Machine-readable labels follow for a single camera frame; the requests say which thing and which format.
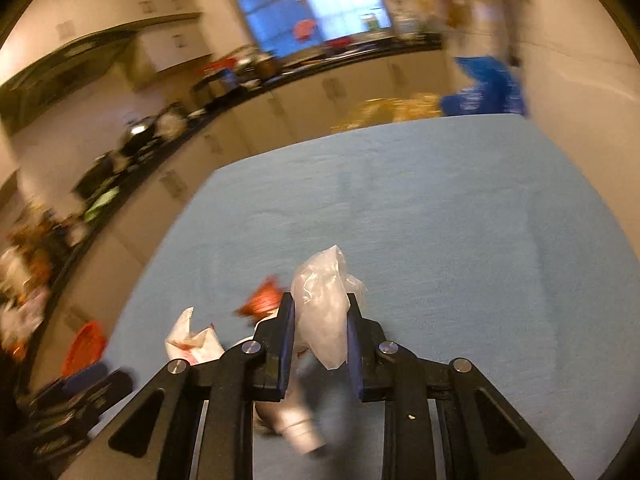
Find blue tablecloth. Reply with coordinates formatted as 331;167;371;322
50;114;633;480

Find blue plastic bag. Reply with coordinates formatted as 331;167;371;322
440;56;528;118

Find cream lower cabinets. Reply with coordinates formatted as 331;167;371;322
30;47;451;361

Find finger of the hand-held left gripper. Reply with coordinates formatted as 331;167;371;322
60;364;135;411

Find cluster of condiment bottles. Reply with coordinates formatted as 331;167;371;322
0;205;86;281

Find white plastic bags on counter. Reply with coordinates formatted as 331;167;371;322
0;287;51;346

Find kitchen window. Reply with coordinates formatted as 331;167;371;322
220;0;396;58

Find wok with metal lid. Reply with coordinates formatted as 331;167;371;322
120;115;161;153

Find stacked metal pots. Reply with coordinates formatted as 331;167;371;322
235;50;278;81

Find white red-printed paper bag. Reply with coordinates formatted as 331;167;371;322
165;307;225;365

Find red wrapper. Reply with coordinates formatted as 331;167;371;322
236;275;282;318

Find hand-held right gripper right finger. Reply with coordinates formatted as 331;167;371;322
345;292;576;480

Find range hood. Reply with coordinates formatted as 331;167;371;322
0;30;138;133

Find cream cabinets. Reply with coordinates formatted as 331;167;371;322
30;47;451;361
0;0;216;91

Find green cloth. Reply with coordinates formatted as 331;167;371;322
82;187;121;221

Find orange basket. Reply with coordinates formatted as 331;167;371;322
61;322;108;377

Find yellow plastic bag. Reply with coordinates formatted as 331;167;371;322
330;92;443;133

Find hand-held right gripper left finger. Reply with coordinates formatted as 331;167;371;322
107;291;296;480

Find cream upper cabinets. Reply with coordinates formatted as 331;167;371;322
0;0;216;91

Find white plastic bag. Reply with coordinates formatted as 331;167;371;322
291;245;368;371
410;0;501;56

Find black wall cable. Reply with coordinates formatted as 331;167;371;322
500;0;527;68

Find black frying pan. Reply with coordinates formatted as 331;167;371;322
72;155;121;201

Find white hanging plastic bag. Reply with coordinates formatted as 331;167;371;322
410;0;501;56

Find black kitchen countertop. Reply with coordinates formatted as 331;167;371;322
0;35;443;356

